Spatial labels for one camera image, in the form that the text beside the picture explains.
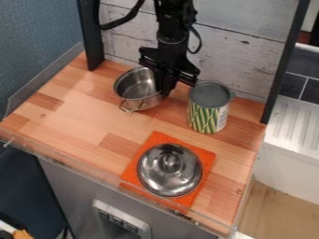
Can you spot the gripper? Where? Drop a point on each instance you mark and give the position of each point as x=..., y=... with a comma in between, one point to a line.
x=186, y=72

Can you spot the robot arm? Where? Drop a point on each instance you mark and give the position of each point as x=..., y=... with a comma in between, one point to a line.
x=171, y=28

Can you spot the silver pot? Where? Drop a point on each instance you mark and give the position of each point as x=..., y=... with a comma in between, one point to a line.
x=136, y=85

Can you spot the green striped can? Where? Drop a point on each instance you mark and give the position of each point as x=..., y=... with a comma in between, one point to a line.
x=207, y=116

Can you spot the orange cloth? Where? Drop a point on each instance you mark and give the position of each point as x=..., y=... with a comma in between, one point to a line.
x=154, y=140

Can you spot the silver lid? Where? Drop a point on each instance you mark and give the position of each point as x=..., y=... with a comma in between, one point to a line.
x=168, y=177

